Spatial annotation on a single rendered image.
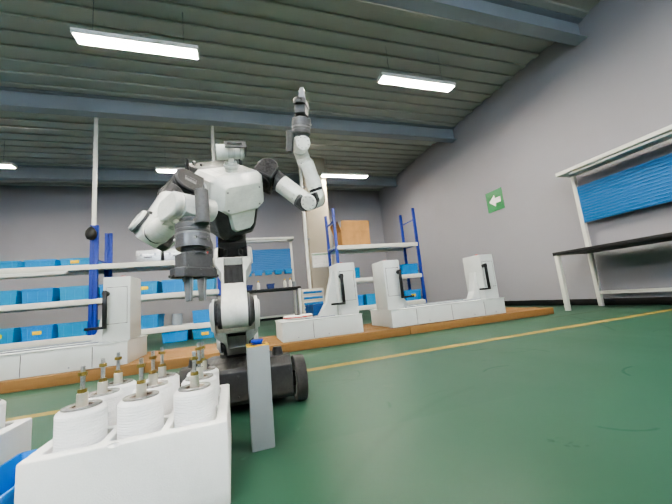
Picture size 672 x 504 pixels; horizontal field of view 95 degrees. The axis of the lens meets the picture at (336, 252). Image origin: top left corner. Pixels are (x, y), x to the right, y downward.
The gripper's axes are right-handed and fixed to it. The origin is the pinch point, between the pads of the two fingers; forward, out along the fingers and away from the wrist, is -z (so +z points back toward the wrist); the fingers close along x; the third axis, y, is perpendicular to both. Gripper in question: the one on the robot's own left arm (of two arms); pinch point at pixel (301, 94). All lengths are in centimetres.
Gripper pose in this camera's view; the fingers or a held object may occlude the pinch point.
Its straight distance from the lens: 160.1
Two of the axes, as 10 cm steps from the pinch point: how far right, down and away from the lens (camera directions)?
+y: -9.9, -0.3, 1.2
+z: -0.2, 10.0, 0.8
